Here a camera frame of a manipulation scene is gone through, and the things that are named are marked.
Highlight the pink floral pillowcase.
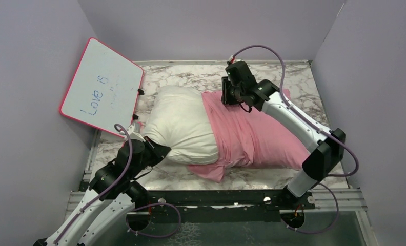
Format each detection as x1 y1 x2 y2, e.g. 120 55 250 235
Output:
187 91 310 183

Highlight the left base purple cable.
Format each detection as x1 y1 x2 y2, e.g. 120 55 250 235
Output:
126 203 182 238

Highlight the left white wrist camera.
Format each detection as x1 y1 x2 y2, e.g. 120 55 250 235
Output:
127 122 145 141

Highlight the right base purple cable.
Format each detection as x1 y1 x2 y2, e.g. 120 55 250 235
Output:
279 183 340 235

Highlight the pink framed whiteboard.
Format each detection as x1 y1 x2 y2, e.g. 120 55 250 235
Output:
59 37 144 137

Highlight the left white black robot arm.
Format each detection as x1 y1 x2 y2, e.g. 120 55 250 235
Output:
35 137 171 245

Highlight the white pillow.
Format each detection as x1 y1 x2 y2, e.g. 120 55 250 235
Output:
142 86 219 165

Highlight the black mounting rail base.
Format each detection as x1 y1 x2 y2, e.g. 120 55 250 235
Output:
126 189 315 231

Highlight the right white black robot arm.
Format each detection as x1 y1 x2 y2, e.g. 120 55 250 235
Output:
221 61 346 209

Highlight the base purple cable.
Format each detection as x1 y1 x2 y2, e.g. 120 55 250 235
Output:
279 183 340 235
126 203 182 238

